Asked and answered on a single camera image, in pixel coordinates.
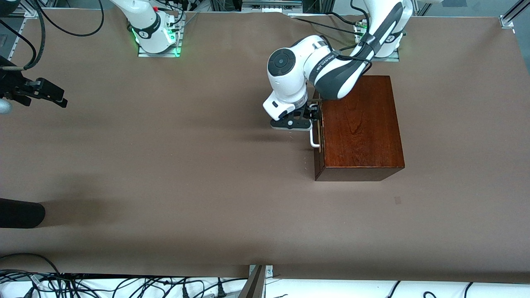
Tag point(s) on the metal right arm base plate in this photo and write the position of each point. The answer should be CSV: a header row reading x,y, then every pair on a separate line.
x,y
159,54

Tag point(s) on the aluminium frame profile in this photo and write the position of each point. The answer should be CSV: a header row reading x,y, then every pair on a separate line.
x,y
31,11

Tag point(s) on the silver device box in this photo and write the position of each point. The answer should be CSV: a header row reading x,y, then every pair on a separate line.
x,y
271,5

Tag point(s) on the dark brown wooden cabinet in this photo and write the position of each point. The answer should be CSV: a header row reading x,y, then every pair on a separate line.
x,y
360,132

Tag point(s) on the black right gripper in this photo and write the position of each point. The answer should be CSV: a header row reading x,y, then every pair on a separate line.
x,y
12,86

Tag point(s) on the grey metal bracket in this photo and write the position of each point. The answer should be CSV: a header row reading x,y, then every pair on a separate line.
x,y
254,285

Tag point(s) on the aluminium table edge rail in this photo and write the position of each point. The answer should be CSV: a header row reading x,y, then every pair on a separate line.
x,y
16,37

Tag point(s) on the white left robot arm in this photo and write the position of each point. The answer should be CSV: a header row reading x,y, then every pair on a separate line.
x,y
290,78

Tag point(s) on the aluminium frame corner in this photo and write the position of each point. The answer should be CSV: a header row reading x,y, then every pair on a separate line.
x,y
507,18

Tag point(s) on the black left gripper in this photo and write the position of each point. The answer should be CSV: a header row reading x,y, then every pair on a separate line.
x,y
311,111

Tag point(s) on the black cylinder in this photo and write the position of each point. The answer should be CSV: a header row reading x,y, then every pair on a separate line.
x,y
20,213

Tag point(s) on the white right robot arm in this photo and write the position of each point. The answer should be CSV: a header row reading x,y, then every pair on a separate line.
x,y
145,16

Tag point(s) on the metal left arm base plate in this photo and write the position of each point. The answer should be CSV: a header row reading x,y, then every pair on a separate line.
x,y
393,58

